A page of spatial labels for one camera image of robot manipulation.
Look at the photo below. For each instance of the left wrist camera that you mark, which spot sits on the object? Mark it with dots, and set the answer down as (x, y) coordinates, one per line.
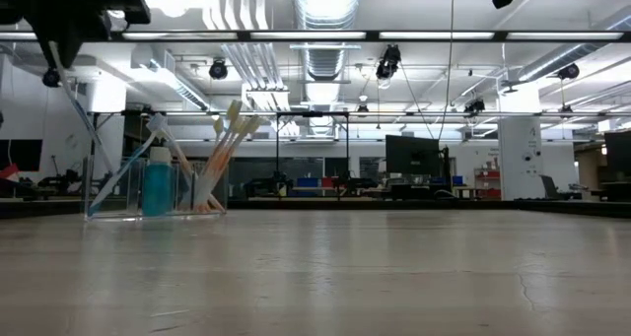
(129, 3)

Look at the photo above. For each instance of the blue crate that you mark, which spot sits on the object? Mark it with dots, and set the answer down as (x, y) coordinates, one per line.
(308, 182)

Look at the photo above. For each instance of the black monitor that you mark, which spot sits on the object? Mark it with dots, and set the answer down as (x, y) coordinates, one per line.
(411, 154)
(618, 158)
(20, 154)

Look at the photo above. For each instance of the blue and white toothbrush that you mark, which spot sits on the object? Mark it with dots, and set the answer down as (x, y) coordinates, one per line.
(79, 109)
(123, 171)

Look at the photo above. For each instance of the red shelf unit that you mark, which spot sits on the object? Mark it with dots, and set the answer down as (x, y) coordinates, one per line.
(487, 181)

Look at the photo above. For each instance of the black aluminium table frame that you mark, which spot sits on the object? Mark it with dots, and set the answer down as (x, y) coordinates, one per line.
(394, 205)

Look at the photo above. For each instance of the black ceiling spotlight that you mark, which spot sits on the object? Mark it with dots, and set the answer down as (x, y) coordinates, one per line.
(218, 70)
(569, 71)
(389, 62)
(474, 106)
(50, 78)

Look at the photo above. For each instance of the small blue mouthwash bottle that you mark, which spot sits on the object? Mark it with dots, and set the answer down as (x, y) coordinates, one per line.
(158, 185)

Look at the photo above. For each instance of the long ceiling light rail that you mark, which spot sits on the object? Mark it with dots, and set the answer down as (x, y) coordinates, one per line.
(345, 35)

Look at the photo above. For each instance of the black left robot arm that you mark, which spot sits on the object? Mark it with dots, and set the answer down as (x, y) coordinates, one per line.
(12, 1)

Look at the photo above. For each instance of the white pillar machine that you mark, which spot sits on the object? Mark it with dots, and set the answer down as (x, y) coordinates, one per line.
(520, 158)

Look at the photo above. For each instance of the clear acrylic organizer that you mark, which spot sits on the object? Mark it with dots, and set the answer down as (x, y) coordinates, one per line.
(113, 193)

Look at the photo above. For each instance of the black background rig frame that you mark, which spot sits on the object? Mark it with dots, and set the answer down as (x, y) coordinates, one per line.
(310, 114)

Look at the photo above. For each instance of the silver ceiling duct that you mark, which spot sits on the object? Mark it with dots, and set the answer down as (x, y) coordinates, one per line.
(325, 11)

